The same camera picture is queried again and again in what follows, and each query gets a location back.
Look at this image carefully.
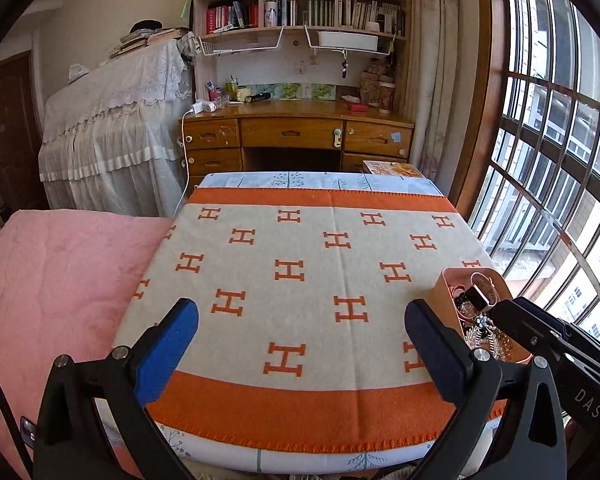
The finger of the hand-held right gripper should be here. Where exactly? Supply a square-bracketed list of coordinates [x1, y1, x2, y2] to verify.
[489, 297, 568, 361]

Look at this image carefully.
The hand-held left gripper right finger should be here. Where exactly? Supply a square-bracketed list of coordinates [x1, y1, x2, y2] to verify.
[404, 299, 568, 480]

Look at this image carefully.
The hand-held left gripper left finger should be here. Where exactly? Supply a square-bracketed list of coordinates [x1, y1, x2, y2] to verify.
[32, 297, 201, 480]

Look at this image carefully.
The clear bead bracelet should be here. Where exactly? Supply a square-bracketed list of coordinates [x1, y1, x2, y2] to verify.
[495, 332, 520, 361]

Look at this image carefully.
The white watch with pink strap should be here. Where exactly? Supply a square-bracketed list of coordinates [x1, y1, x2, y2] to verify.
[467, 272, 501, 313]

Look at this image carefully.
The pink plastic tray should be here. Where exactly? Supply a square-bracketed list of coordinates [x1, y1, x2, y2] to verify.
[432, 267, 533, 366]

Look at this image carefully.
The pink quilt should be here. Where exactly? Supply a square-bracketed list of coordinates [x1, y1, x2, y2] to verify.
[0, 209, 191, 480]

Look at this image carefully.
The orange patterned blanket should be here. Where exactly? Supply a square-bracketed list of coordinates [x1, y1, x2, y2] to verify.
[112, 187, 511, 453]

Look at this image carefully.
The food picture magazine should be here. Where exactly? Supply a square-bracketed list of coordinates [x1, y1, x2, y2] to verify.
[362, 160, 426, 179]

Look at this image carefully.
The window with metal grille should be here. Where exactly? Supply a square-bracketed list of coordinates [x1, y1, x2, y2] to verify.
[450, 0, 600, 356]

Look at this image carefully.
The lace-covered piano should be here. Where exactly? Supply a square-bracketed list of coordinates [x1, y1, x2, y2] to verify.
[37, 37, 198, 218]

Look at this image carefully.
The pale floral curtain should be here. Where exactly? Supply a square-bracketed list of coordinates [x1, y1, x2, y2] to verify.
[405, 0, 486, 196]

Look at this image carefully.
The wooden desk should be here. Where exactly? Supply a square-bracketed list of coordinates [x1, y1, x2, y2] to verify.
[180, 99, 416, 191]

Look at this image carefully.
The floral cup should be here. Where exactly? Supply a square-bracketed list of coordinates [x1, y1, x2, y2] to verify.
[377, 81, 396, 113]

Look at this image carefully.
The brown door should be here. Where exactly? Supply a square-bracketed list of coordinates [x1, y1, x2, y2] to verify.
[0, 52, 48, 211]

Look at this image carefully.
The floral bag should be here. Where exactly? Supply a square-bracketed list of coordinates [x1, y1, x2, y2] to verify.
[359, 60, 396, 108]

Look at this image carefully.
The green picture strip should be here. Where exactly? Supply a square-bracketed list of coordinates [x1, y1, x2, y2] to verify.
[237, 83, 337, 101]

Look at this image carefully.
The stack of books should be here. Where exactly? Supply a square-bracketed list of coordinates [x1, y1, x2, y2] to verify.
[111, 27, 188, 58]

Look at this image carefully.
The white plastic tray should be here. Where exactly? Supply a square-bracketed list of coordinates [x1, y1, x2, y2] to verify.
[316, 30, 381, 51]

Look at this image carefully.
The row of books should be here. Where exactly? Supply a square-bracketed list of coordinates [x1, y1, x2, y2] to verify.
[205, 0, 406, 36]

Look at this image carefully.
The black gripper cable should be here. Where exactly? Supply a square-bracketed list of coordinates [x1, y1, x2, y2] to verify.
[0, 347, 38, 480]

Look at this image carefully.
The white charger cable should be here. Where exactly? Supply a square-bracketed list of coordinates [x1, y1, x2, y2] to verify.
[172, 110, 196, 218]

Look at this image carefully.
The white wire basket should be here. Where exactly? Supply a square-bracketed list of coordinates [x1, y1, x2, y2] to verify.
[304, 25, 396, 56]
[198, 27, 285, 56]

